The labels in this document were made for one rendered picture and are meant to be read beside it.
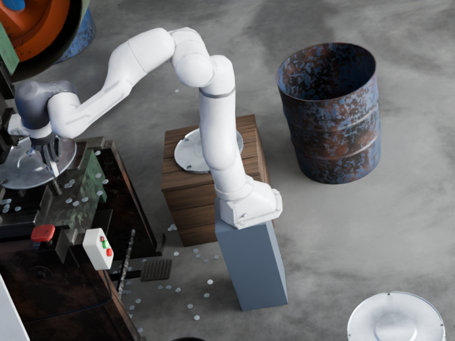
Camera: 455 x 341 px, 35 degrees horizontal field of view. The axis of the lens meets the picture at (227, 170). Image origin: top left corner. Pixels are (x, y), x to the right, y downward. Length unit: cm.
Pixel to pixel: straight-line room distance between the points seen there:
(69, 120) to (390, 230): 147
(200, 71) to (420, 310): 101
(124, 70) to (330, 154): 128
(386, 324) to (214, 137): 79
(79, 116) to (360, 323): 107
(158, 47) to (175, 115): 183
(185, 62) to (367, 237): 126
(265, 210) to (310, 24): 204
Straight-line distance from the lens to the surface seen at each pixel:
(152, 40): 207
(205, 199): 293
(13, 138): 246
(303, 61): 325
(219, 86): 216
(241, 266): 264
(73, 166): 246
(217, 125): 223
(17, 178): 252
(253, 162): 288
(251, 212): 248
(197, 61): 205
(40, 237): 229
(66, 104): 211
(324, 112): 294
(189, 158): 298
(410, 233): 298
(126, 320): 273
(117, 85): 206
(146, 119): 392
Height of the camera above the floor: 221
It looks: 40 degrees down
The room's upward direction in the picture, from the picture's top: 17 degrees counter-clockwise
